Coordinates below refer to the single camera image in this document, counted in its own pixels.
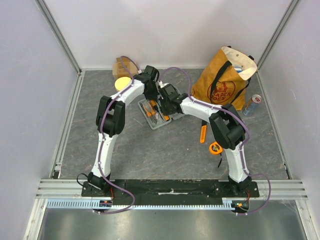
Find yellow round sponge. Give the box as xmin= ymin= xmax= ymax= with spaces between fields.
xmin=114 ymin=76 xmax=132 ymax=92

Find grey plastic tool case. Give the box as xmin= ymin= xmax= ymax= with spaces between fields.
xmin=138 ymin=99 xmax=184 ymax=130

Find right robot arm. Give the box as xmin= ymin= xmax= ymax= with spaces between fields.
xmin=158 ymin=83 xmax=252 ymax=197

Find yellow Trader Joe's tote bag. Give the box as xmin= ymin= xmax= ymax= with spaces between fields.
xmin=191 ymin=46 xmax=258 ymax=111

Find grey slotted cable duct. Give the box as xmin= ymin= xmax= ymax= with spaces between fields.
xmin=46 ymin=195 xmax=235 ymax=211

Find blue drink can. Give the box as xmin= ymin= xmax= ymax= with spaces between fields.
xmin=242 ymin=94 xmax=262 ymax=116

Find orange tape measure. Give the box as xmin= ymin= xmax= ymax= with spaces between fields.
xmin=209 ymin=141 xmax=223 ymax=168

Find orange screwdriver thin shaft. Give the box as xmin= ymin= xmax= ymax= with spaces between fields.
xmin=149 ymin=100 xmax=160 ymax=119

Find brown cardboard box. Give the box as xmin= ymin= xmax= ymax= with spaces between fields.
xmin=112 ymin=57 xmax=138 ymax=80

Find orange utility knife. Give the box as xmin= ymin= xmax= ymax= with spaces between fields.
xmin=199 ymin=120 xmax=207 ymax=144

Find orange handled pliers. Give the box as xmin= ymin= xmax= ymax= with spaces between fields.
xmin=142 ymin=102 xmax=158 ymax=124

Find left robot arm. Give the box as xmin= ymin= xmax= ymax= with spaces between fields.
xmin=87 ymin=65 xmax=159 ymax=197

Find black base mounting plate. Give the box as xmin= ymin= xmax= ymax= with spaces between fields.
xmin=81 ymin=178 xmax=260 ymax=206

